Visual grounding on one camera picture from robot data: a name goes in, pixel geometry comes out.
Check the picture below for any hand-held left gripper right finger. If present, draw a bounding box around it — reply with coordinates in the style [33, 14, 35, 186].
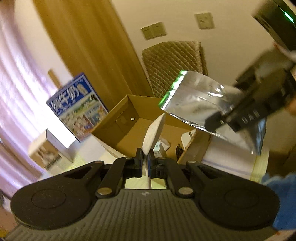
[147, 153, 223, 198]

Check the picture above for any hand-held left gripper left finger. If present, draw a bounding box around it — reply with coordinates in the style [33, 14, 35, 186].
[62, 148, 143, 198]

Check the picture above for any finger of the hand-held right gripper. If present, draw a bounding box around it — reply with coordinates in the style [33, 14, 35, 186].
[205, 110, 233, 134]

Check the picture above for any small white blue box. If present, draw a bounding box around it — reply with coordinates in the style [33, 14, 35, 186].
[154, 141, 166, 159]

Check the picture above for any white power adapter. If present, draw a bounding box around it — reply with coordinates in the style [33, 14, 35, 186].
[160, 138, 171, 152]

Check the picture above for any black cable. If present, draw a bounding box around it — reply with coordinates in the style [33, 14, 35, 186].
[175, 144, 186, 162]

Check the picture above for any silver foil bag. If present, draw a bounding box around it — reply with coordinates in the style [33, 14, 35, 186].
[159, 71, 268, 155]

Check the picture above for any brown cardboard box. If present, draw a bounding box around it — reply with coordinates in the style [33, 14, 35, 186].
[91, 94, 212, 163]

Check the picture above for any checked cloth desktop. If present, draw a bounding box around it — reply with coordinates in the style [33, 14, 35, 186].
[44, 137, 269, 191]

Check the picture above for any quilted chair cover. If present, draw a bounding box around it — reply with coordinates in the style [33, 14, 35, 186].
[142, 40, 208, 99]

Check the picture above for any blue milk carton box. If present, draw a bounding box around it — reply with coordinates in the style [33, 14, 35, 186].
[46, 73, 109, 143]

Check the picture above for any white product box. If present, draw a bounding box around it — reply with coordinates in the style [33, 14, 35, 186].
[28, 128, 77, 171]

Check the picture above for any wooden stick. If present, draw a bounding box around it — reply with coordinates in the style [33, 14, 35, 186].
[48, 69, 62, 90]

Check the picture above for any brown curtain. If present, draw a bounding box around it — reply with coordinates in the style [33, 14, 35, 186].
[33, 0, 155, 112]

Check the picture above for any pink curtain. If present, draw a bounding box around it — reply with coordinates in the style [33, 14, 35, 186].
[0, 0, 77, 186]

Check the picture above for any beige wall socket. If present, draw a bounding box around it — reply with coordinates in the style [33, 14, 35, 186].
[195, 12, 214, 29]

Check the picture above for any beige wall switch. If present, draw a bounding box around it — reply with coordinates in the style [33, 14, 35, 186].
[141, 25, 153, 40]
[151, 22, 167, 38]

